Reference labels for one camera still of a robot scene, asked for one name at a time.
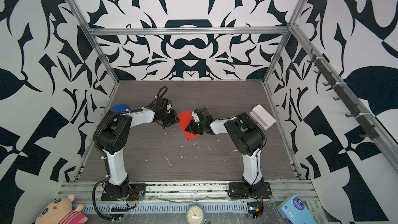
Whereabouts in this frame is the red square paper sheet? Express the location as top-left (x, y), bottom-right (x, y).
top-left (177, 111), bottom-right (200, 141)

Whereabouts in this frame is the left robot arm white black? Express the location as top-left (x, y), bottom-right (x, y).
top-left (93, 96), bottom-right (179, 186)

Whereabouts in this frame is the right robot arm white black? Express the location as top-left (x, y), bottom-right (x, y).
top-left (183, 108), bottom-right (266, 186)

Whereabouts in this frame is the blue cloth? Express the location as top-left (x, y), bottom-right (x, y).
top-left (110, 104), bottom-right (131, 112)

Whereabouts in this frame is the white rectangular box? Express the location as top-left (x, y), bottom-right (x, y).
top-left (249, 104), bottom-right (276, 131)

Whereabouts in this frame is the round analog clock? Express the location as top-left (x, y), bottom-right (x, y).
top-left (186, 204), bottom-right (206, 224)

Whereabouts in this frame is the blue tissue pack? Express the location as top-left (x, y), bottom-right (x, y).
top-left (277, 195), bottom-right (320, 224)

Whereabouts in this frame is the pink plush toy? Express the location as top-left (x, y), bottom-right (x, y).
top-left (35, 195), bottom-right (88, 224)

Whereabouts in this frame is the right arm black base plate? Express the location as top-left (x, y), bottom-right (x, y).
top-left (228, 181), bottom-right (272, 200)

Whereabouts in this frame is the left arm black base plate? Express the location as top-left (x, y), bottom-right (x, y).
top-left (101, 183), bottom-right (147, 201)

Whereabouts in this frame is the white slotted cable duct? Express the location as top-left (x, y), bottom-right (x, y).
top-left (97, 202), bottom-right (249, 215)

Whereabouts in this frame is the black cable at left base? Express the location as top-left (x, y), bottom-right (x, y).
top-left (91, 178), bottom-right (137, 222)

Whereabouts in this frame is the black wall hook rack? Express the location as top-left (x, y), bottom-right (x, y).
top-left (308, 49), bottom-right (380, 140)

